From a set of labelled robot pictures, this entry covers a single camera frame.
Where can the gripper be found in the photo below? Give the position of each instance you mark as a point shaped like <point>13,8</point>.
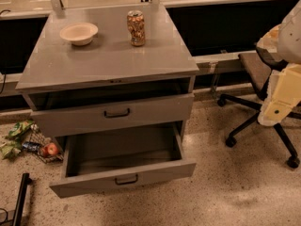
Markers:
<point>291,37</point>

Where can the grey drawer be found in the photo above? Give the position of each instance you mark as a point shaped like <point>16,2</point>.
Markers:
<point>122,158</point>
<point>96,118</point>

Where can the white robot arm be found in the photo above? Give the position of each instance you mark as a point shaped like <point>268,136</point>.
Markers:
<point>289,36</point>

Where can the grey drawer cabinet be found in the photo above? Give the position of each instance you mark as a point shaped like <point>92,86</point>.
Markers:
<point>109,69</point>

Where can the grey top drawer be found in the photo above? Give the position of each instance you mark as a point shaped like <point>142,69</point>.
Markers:
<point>96,118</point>

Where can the black office chair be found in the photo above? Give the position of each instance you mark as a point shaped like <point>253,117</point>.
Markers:
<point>259,66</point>

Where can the patterned drink can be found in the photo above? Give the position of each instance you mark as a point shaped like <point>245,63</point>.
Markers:
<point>136,27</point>

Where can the white bowl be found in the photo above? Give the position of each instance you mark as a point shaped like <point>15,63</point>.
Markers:
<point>79,34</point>

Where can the red apple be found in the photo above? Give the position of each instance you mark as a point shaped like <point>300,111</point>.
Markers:
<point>50,150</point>

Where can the blue snack packet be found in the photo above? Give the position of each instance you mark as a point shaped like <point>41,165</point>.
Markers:
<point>31,146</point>

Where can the green chip bag upper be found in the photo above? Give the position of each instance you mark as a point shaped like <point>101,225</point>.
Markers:
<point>19,129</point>

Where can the green chip bag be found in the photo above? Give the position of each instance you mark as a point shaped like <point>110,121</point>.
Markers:
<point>10,150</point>
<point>19,129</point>

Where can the black stand bar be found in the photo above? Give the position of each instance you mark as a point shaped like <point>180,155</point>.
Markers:
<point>25,182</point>

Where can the green chip bag lower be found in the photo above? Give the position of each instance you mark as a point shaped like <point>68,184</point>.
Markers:
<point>10,150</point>

